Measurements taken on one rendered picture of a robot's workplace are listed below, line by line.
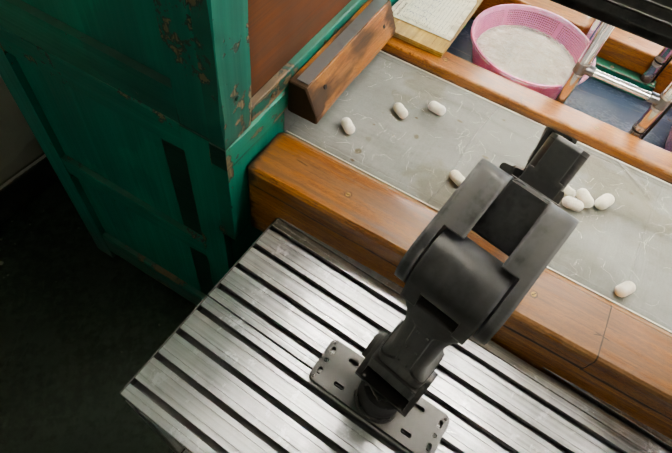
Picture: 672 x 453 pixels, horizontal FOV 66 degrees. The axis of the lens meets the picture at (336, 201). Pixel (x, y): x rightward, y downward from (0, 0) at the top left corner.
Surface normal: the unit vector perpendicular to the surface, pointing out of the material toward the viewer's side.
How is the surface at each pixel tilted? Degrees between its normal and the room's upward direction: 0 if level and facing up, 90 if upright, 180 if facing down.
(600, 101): 0
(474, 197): 20
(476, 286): 25
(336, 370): 0
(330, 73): 67
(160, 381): 0
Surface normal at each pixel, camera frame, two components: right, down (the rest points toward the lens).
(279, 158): 0.11, -0.56
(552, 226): -0.12, -0.33
